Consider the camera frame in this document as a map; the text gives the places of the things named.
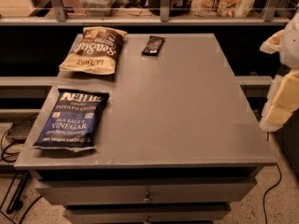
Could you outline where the lower grey drawer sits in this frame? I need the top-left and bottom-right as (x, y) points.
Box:
(64, 205), (230, 224)

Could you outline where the clear plastic container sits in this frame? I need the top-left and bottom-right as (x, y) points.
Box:
(79, 0), (116, 17)

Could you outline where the tan sea salt chip bag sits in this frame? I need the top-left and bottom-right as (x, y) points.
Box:
(59, 26), (127, 75)

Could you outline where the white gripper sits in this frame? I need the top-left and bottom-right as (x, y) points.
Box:
(259, 29), (299, 133)

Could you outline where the black cables left floor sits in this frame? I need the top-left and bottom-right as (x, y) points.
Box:
(0, 113), (43, 224)

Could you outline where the blue Kettle chip bag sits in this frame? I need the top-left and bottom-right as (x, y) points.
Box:
(34, 89), (109, 152)

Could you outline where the grey drawer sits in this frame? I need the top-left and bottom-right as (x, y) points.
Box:
(64, 205), (230, 224)
(36, 178), (256, 205)

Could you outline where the black cable right floor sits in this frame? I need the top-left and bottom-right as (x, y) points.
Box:
(262, 163), (283, 224)

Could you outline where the grey drawer cabinet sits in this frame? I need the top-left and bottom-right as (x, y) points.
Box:
(16, 34), (276, 210)

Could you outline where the upper grey drawer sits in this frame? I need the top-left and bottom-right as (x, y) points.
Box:
(36, 178), (256, 205)

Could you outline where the grey metal shelf rail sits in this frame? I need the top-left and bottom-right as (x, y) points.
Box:
(0, 0), (298, 27)

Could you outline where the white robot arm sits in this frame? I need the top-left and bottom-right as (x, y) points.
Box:
(260, 13), (299, 132)

